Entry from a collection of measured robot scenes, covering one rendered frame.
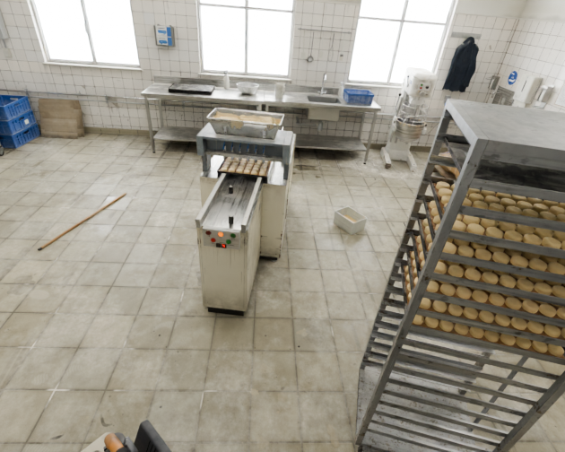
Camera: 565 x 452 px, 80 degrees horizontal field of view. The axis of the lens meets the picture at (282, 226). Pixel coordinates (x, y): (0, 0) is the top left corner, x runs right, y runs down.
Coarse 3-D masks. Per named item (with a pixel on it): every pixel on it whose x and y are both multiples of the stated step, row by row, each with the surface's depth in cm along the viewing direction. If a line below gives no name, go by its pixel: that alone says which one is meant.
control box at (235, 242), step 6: (204, 228) 216; (210, 228) 217; (216, 228) 217; (222, 228) 218; (204, 234) 218; (210, 234) 217; (216, 234) 217; (228, 234) 216; (204, 240) 221; (210, 240) 220; (216, 240) 220; (222, 240) 220; (234, 240) 219; (210, 246) 223; (216, 246) 222; (228, 246) 222; (234, 246) 221
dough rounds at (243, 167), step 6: (228, 162) 283; (234, 162) 284; (240, 162) 286; (246, 162) 286; (252, 162) 287; (258, 162) 287; (270, 162) 294; (222, 168) 273; (228, 168) 278; (234, 168) 276; (240, 168) 276; (246, 168) 277; (252, 168) 282; (258, 168) 281; (264, 168) 280; (252, 174) 271; (258, 174) 273; (264, 174) 271
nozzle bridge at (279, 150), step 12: (204, 132) 265; (288, 132) 280; (204, 144) 266; (216, 144) 269; (228, 144) 268; (240, 144) 267; (252, 144) 266; (264, 144) 257; (276, 144) 256; (288, 144) 255; (204, 156) 278; (228, 156) 268; (240, 156) 267; (252, 156) 266; (264, 156) 267; (276, 156) 270; (288, 156) 260; (204, 168) 284; (288, 168) 276
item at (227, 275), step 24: (240, 192) 259; (216, 216) 228; (240, 216) 230; (240, 240) 222; (216, 264) 235; (240, 264) 233; (216, 288) 248; (240, 288) 246; (216, 312) 267; (240, 312) 264
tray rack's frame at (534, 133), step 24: (456, 120) 110; (480, 120) 104; (504, 120) 106; (528, 120) 108; (552, 120) 111; (504, 144) 88; (528, 144) 87; (552, 144) 89; (360, 384) 209; (432, 384) 213; (504, 384) 167; (552, 384) 131; (360, 408) 196; (384, 408) 198; (432, 408) 200; (432, 432) 188
